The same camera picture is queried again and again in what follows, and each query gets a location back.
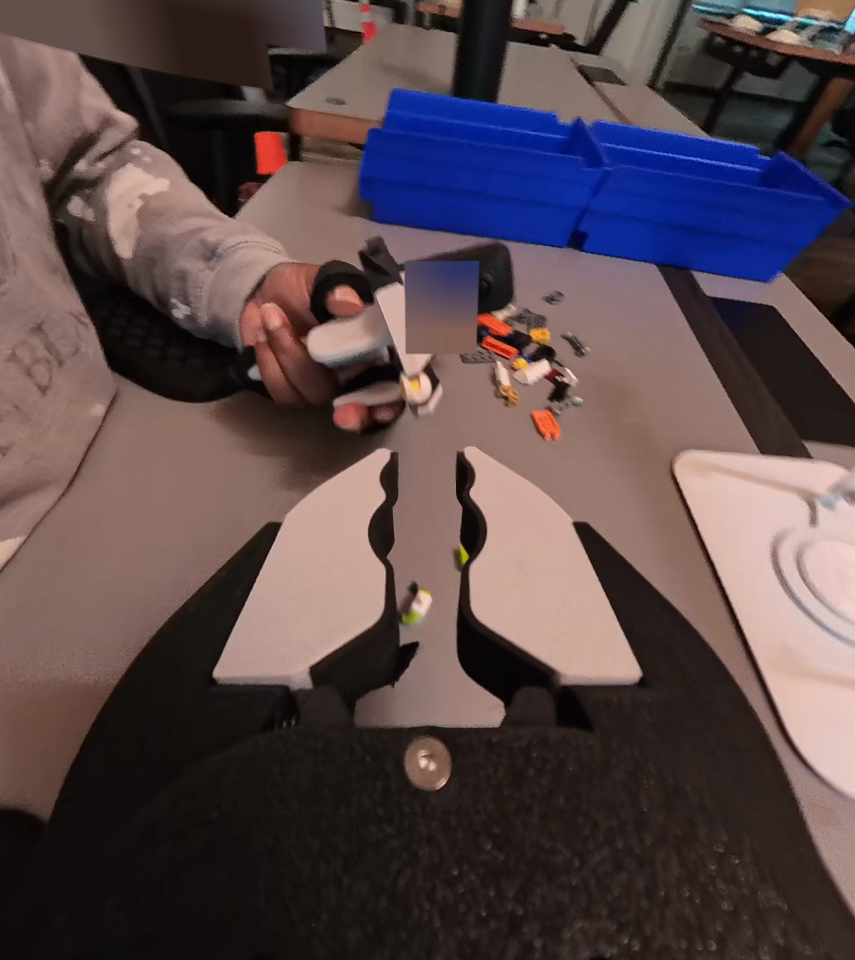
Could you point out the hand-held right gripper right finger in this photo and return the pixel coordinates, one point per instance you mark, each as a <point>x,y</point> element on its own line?
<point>548,600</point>

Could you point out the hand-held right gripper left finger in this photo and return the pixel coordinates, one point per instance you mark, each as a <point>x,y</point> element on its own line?
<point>308,600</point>

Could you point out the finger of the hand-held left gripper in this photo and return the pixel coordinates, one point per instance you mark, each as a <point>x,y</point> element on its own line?
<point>395,323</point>

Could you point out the green white lego minifigure torso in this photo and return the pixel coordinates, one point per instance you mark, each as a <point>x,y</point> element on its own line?
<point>416,603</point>

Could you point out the pile of lego pieces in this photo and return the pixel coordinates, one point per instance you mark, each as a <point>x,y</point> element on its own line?
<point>533,360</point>

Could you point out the person's left forearm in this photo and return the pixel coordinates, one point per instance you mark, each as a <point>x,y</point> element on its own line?
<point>158,240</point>

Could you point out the person's left hand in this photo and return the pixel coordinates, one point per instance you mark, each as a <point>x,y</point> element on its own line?
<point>285,353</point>

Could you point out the black textured oval pad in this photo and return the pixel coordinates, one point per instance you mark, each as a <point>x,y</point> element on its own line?
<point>158,345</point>

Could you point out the orange traffic cone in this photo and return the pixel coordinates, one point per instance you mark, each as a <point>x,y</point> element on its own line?
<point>272,152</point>

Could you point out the black water bottle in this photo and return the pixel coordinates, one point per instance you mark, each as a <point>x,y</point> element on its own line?
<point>483,45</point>

